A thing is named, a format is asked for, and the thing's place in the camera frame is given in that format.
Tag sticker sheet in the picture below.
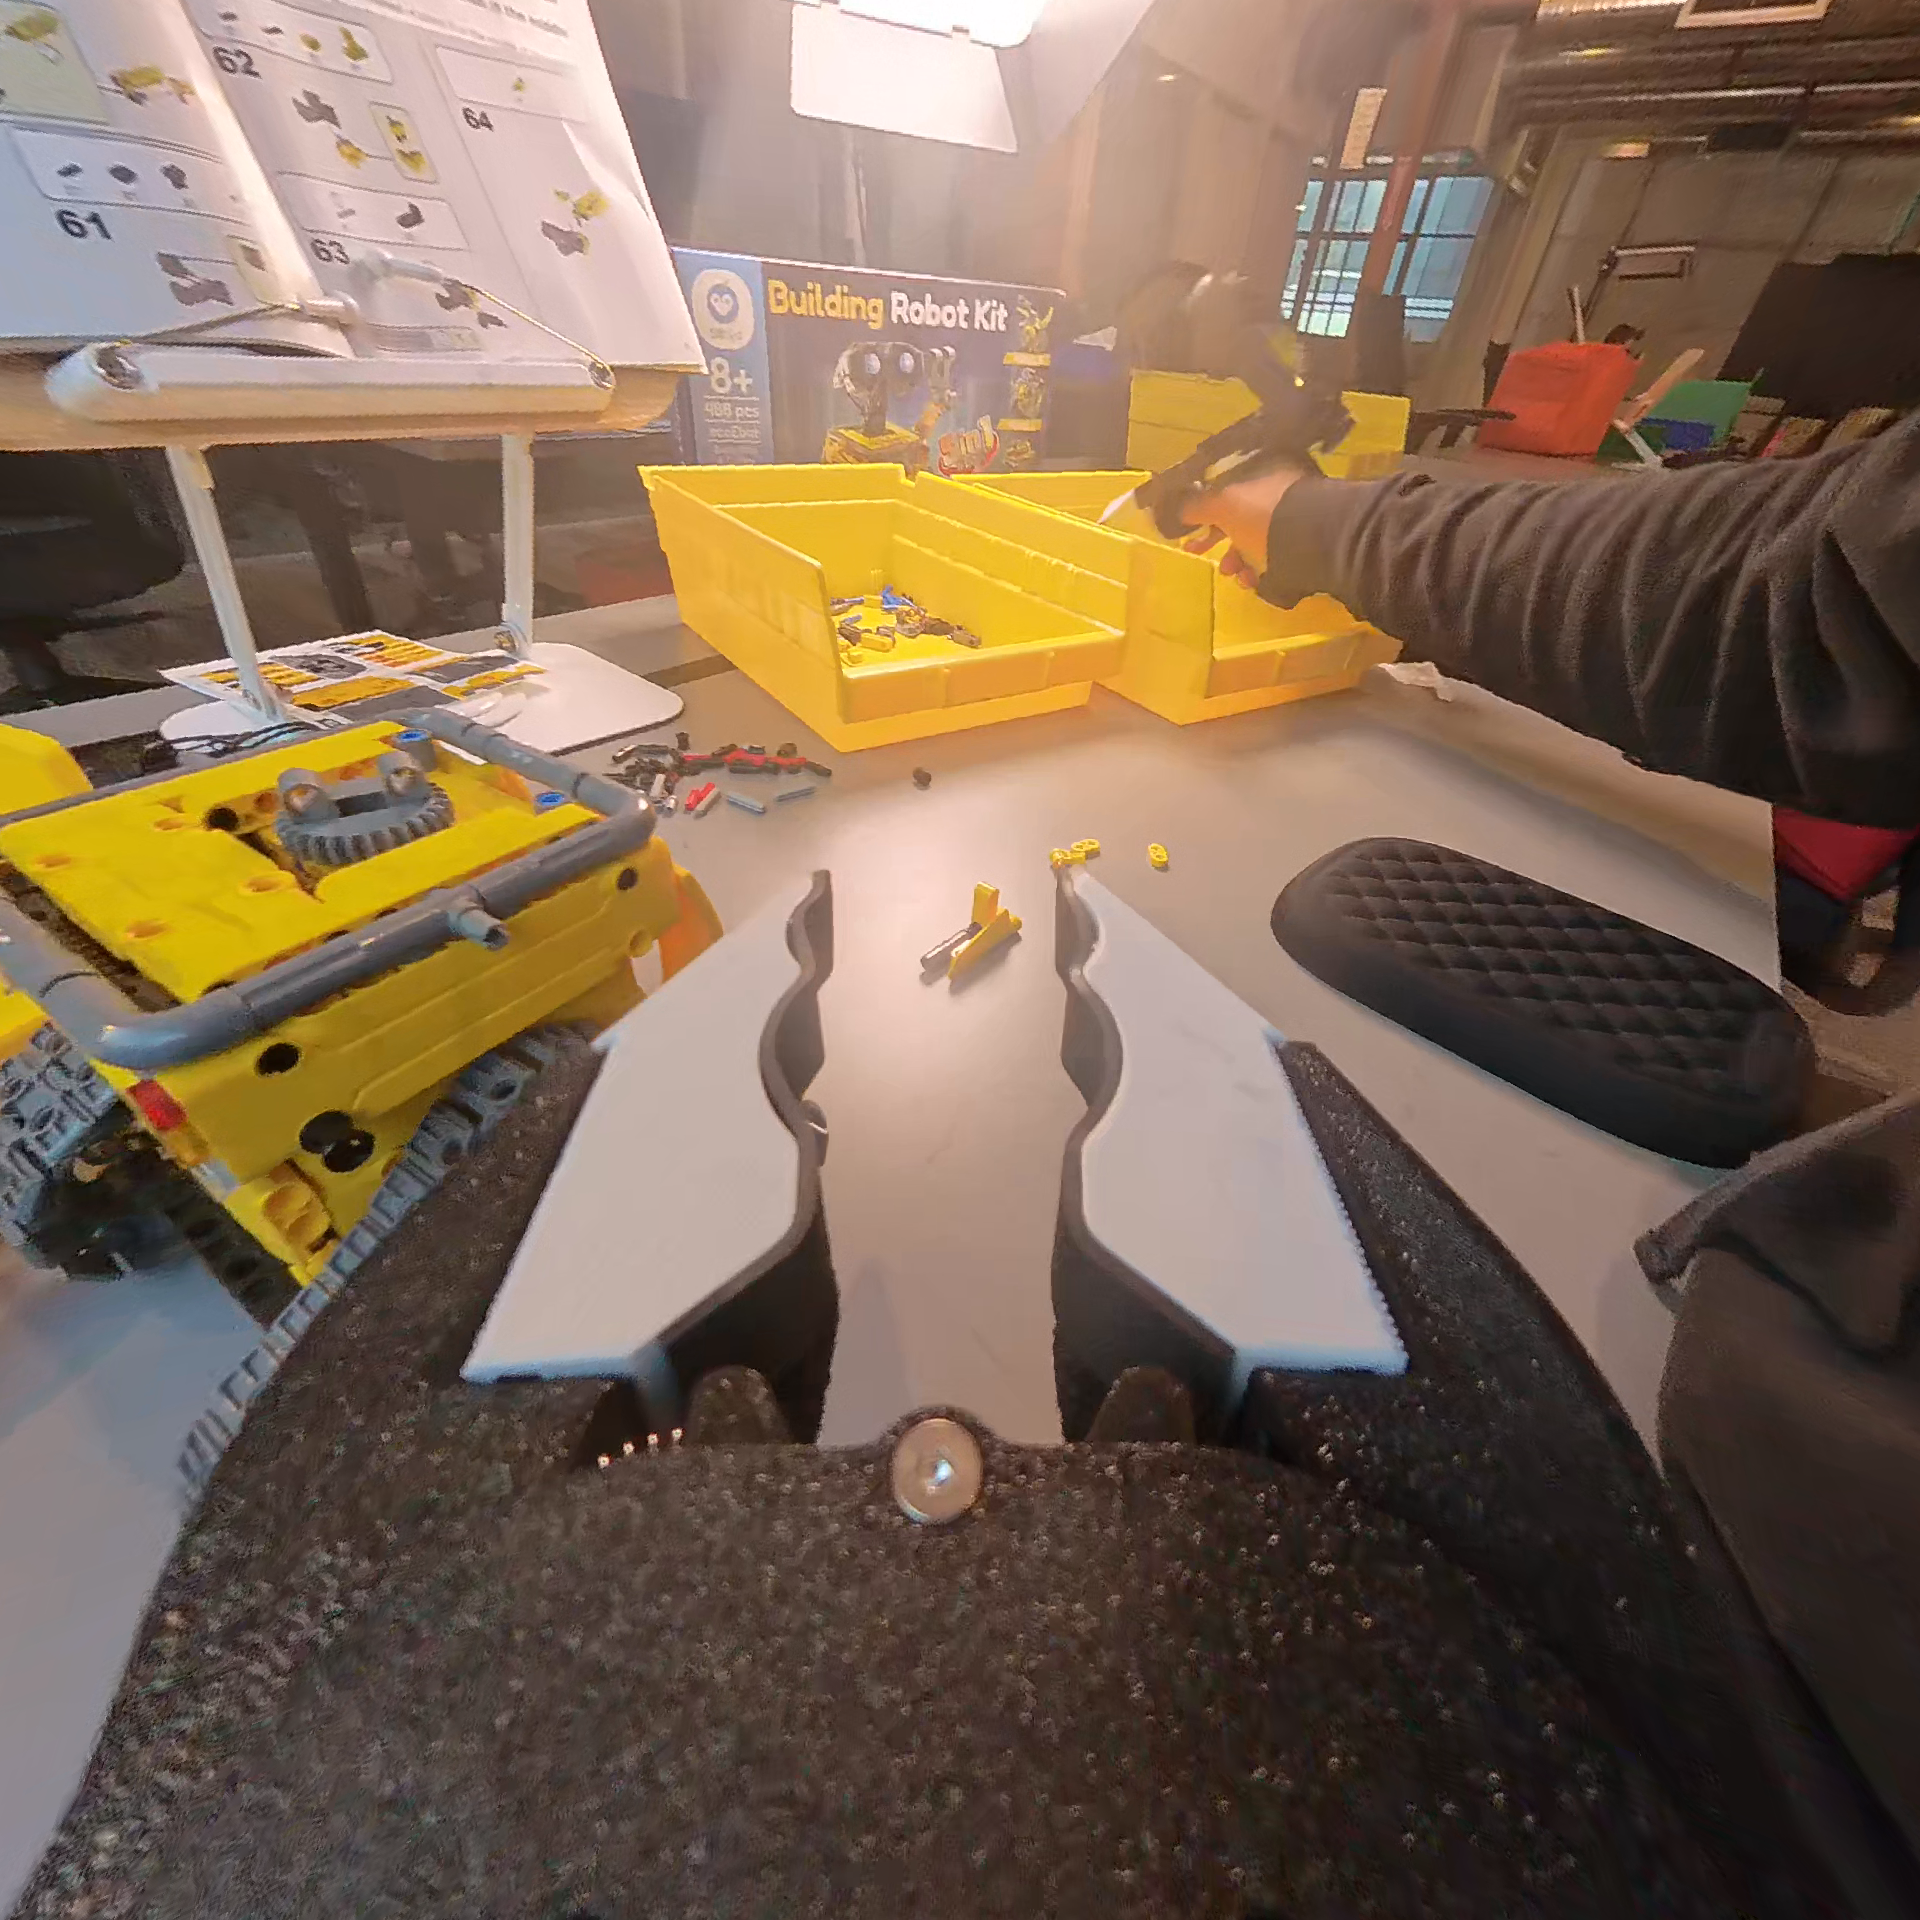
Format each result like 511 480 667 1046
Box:
180 627 535 710

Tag yellow tracked brick vehicle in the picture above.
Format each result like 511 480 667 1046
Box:
0 706 722 1327

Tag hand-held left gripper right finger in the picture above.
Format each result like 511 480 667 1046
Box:
1053 868 1406 1405

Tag pile of small brick parts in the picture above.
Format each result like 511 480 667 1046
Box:
611 735 835 817

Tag instruction booklet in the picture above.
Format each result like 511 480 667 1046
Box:
0 0 708 378

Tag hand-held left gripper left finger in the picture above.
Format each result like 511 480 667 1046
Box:
466 874 835 1412

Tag person's right forearm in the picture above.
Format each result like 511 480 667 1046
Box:
1259 420 1920 829

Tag bright white light panel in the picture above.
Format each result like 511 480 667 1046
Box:
789 0 1037 151

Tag person's right hand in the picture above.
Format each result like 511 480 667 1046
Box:
1186 465 1322 577

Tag black monitor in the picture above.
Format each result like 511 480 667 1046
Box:
1726 255 1920 422

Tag grey desk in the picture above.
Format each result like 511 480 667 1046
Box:
0 449 1920 1920

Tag stack of yellow bins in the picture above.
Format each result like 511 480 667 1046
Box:
1125 366 1412 475

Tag dark printed box stack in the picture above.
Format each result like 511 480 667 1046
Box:
675 250 1069 474

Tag wooden booklet stand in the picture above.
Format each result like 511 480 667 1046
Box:
0 336 698 722

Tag white round stand base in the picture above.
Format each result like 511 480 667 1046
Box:
165 640 685 757

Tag yellow plastic bin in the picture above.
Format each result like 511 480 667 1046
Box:
959 465 1404 727
641 462 1129 752

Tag yellow grey bricks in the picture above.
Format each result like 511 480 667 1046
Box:
828 588 984 655

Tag yellow brick piece grey axle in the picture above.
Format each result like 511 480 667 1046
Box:
915 885 1025 984

